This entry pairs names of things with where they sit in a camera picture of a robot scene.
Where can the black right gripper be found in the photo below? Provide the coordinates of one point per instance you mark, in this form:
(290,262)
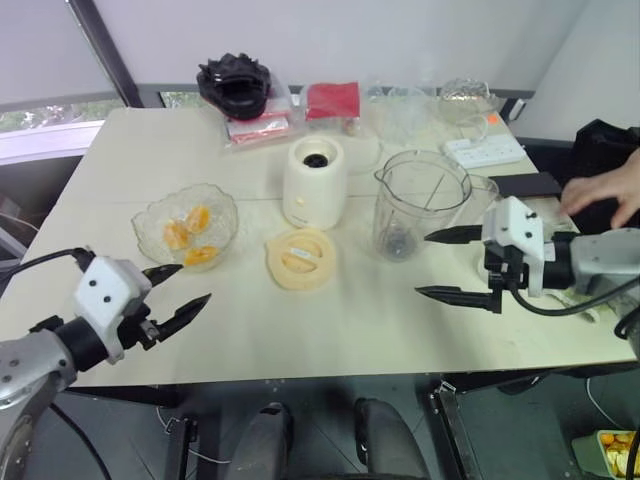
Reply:
(505,265)

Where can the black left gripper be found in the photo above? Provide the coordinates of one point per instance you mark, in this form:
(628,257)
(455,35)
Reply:
(137,327)

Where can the peeled orange piece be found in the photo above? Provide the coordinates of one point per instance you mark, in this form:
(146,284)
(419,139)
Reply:
(176,235)
(200,219)
(200,256)

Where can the clear blender jar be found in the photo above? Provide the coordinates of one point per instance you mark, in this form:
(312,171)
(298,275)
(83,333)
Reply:
(400,220)

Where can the cream round blender lid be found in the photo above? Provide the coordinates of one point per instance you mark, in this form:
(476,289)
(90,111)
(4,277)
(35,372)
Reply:
(300,257)

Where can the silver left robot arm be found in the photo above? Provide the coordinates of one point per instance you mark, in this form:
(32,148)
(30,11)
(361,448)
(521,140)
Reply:
(35,365)

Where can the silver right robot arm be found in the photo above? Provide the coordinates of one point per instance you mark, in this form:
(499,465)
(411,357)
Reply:
(595,260)

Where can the glass bowl with orange pieces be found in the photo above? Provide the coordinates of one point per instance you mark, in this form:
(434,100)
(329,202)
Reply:
(150,225)

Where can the person's bare hand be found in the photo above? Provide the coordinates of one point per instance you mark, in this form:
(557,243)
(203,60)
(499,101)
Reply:
(610,185)

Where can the small clear plastic cup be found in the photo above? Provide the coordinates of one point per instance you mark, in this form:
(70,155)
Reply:
(485,192)

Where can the white power strip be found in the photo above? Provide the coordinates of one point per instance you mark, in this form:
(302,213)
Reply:
(485,151)

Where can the clear plastic pitcher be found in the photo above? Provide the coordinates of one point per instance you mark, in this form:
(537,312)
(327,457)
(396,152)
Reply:
(405,115)

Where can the cream blender motor base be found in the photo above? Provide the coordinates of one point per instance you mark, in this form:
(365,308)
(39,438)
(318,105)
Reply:
(312,195)

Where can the upturned textured glass bowl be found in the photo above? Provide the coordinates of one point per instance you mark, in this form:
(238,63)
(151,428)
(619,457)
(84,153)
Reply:
(467,100)

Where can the dark rounded shape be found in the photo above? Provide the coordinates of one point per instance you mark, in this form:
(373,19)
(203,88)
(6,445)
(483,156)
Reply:
(262,445)
(385,440)

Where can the clear zip bag red contents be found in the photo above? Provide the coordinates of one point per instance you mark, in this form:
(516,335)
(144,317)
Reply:
(257,127)

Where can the dark bag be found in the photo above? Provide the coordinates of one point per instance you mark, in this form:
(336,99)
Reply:
(600,145)

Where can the red packet in plastic bag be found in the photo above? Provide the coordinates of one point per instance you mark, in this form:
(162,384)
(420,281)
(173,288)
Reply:
(332,100)

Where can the black crumpled plastic tray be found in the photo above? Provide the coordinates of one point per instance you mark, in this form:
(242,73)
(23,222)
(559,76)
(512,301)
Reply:
(235,85)

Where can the green box of orange peels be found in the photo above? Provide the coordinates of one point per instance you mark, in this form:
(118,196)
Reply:
(607,452)

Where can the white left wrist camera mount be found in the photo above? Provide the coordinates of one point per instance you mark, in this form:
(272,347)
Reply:
(107,292)

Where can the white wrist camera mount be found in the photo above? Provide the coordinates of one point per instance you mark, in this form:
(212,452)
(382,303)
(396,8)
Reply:
(515,225)
(107,292)

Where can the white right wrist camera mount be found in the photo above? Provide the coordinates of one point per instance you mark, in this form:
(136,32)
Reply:
(515,225)

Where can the black table leg frame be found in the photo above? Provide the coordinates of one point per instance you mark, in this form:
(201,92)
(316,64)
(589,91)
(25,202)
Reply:
(452,430)
(180,450)

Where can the black window frame post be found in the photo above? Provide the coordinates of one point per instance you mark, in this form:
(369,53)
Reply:
(107,55)

